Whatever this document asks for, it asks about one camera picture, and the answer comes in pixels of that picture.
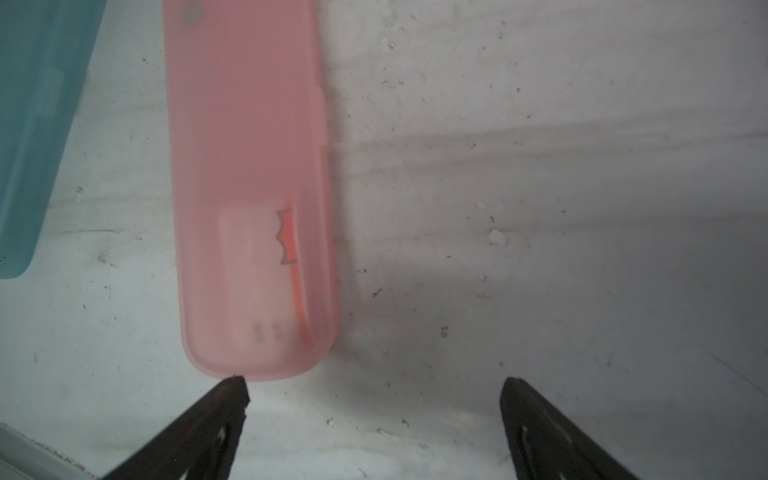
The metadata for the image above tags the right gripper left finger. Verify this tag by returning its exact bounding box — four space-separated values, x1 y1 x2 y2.
106 376 249 480

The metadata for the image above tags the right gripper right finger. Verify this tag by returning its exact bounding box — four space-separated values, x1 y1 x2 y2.
500 377 637 480

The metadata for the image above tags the pink pencil case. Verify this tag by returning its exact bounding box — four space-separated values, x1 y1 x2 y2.
163 1 341 381

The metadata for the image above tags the aluminium mounting rail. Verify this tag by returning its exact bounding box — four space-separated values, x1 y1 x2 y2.
1 423 95 480

